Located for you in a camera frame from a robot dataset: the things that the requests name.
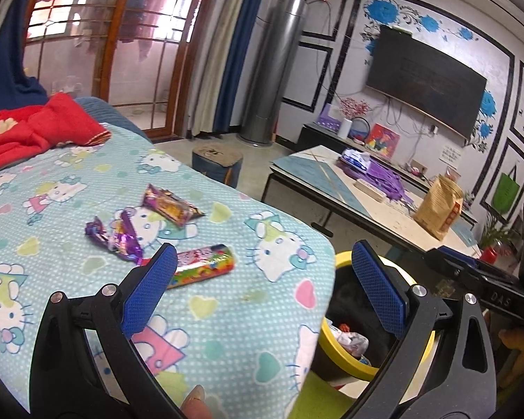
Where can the brown paper bag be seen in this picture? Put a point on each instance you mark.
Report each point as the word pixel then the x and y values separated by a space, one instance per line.
pixel 439 209

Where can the dark blue curtain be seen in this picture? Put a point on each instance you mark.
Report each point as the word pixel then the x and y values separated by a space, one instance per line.
pixel 8 65
pixel 240 52

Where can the grey plastic wrapper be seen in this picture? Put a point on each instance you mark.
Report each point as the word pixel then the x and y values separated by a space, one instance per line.
pixel 353 342

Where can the white patterned coffee table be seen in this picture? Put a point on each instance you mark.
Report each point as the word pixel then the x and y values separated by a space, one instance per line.
pixel 314 174

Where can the yellow trash bin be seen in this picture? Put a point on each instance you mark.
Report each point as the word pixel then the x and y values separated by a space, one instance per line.
pixel 329 345

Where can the black wall television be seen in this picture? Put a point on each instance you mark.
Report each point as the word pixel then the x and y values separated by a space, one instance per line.
pixel 425 80

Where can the person's right hand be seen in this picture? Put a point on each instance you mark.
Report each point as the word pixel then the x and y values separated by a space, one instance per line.
pixel 522 349

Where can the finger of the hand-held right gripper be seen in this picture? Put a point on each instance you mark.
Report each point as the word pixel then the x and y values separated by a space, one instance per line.
pixel 454 270
pixel 458 255

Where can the purple bag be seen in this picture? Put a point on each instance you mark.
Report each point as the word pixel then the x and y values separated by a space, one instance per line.
pixel 384 181

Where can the black bin liner bag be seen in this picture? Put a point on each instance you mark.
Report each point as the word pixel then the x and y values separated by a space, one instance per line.
pixel 353 301

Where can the brown orange snack wrapper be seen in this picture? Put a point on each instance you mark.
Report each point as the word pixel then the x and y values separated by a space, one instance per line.
pixel 170 205

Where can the red flower branches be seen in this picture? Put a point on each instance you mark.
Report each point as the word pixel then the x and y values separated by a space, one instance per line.
pixel 353 107

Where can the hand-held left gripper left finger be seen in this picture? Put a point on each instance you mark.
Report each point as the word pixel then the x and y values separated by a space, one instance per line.
pixel 150 288

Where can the white paper notice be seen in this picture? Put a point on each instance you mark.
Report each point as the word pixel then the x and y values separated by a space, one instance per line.
pixel 449 156

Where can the green tote bag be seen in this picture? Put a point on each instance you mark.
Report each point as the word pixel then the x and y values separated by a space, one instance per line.
pixel 505 190

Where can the round padded stool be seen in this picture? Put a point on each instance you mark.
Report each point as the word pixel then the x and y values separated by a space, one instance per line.
pixel 216 163

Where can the grey blue sofa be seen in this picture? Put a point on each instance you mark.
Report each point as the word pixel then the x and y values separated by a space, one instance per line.
pixel 113 115

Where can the colourful picture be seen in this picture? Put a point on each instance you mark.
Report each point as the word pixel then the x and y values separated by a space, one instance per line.
pixel 382 140

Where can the purple box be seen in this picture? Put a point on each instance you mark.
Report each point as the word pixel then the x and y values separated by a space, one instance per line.
pixel 330 118

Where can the white blue packet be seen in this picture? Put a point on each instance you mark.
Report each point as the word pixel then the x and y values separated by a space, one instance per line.
pixel 356 159

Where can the wooden framed glass door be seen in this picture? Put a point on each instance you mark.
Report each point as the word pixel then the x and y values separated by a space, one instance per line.
pixel 113 35

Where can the small purple wrapper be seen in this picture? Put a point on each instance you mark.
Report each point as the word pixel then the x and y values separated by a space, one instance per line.
pixel 98 233

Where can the potted plant red pot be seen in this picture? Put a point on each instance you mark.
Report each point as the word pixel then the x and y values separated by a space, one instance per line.
pixel 491 253

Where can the person's left hand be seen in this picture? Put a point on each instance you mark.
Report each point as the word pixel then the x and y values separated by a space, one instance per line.
pixel 196 403

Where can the beige power strip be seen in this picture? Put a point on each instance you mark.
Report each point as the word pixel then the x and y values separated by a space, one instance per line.
pixel 369 190

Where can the grey tower air conditioner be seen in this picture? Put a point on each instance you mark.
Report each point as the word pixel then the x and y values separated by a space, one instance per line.
pixel 273 70

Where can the colourful candy tube wrapper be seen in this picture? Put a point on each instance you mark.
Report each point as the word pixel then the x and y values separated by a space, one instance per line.
pixel 205 264

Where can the cartoon cat printed bed sheet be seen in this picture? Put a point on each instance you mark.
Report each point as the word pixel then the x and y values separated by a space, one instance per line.
pixel 227 314

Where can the dark television cabinet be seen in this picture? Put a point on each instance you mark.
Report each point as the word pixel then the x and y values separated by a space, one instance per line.
pixel 314 137

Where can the purple snack wrapper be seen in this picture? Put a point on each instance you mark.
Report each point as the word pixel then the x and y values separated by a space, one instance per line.
pixel 129 240

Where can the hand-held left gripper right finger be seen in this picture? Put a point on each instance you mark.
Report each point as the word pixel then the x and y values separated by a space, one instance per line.
pixel 377 288

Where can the red printed blanket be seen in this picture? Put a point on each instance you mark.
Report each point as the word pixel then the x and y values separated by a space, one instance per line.
pixel 35 133

